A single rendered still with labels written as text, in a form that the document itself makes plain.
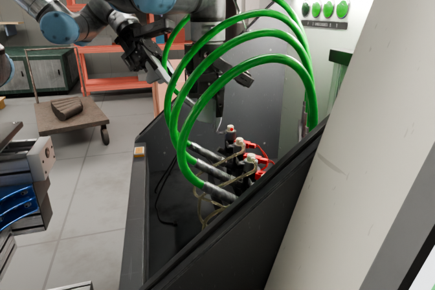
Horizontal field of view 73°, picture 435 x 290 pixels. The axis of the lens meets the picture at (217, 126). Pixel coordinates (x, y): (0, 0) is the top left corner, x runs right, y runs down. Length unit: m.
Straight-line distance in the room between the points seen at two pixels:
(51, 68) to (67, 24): 4.94
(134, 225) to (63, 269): 1.40
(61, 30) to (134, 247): 0.52
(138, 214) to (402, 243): 0.54
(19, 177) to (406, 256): 0.95
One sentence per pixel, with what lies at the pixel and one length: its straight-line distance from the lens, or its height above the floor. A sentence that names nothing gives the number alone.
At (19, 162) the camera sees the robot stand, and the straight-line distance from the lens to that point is 1.01.
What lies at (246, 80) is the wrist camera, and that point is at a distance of 0.69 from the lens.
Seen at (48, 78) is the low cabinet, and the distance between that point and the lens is 5.77.
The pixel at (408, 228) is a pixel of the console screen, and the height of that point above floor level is 1.21.
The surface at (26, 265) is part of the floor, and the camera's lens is 2.18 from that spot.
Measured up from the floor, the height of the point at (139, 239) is 0.95.
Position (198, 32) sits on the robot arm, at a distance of 0.63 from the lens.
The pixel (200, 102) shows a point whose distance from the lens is 0.43.
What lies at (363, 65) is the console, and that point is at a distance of 0.35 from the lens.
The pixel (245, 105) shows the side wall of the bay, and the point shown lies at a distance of 1.06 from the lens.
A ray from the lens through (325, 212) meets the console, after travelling 0.37.
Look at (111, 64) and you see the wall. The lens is 7.49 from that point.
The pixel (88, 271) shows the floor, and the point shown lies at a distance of 1.99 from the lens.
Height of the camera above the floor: 1.37
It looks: 22 degrees down
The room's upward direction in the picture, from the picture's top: straight up
